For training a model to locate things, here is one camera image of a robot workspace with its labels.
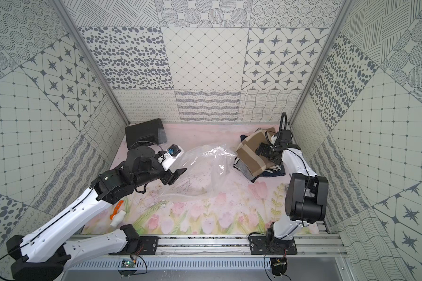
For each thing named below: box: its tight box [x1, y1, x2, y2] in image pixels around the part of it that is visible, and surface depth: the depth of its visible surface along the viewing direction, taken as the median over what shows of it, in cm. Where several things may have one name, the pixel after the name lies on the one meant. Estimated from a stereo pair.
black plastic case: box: [124, 118, 168, 150], surface depth 109 cm
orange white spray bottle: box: [110, 200, 127, 228], surface depth 80 cm
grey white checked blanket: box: [233, 156, 258, 184], surface depth 93 cm
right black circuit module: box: [270, 257, 288, 276], surface depth 74 cm
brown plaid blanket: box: [235, 127, 277, 177], surface depth 92 cm
